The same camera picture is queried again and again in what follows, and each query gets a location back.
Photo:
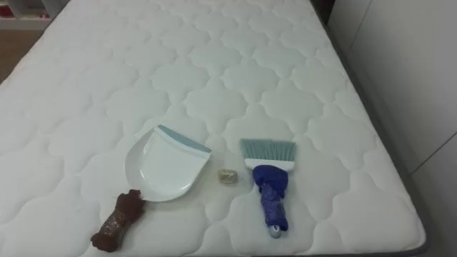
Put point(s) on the bed with white quilted mattress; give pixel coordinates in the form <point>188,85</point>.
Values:
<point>250,71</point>

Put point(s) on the small crumpled paper ball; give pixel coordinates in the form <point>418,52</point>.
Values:
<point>228,176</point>

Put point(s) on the white shelf unit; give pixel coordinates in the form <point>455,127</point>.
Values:
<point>21,14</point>

